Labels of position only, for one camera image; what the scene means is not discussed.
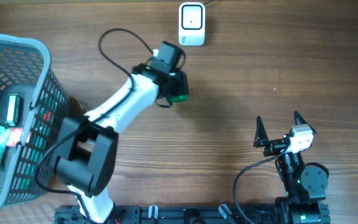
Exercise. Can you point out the orange tissue pack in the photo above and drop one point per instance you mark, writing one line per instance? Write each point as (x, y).
(14, 136)

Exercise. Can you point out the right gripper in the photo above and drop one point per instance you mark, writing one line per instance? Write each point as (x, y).
(261, 140)

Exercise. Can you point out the white barcode scanner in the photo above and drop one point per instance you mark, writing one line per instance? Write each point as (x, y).
(191, 24)

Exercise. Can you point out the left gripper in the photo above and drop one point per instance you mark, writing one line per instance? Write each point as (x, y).
(183, 83)

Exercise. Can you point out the green 3M gloves bag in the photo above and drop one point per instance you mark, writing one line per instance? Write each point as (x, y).
(40, 133)

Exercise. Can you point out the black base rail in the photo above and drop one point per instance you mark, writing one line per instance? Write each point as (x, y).
(257, 213)

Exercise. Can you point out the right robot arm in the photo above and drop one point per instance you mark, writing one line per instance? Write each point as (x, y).
(305, 183)

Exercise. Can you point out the green white medicine box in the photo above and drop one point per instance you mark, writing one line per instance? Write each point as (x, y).
(13, 110)

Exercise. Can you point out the green lid white jar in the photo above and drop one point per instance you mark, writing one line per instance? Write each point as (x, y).
(176, 99)

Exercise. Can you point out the grey plastic mesh basket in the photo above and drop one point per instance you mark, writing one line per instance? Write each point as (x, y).
(25, 70)

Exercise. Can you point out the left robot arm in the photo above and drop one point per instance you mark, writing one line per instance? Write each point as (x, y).
(84, 156)

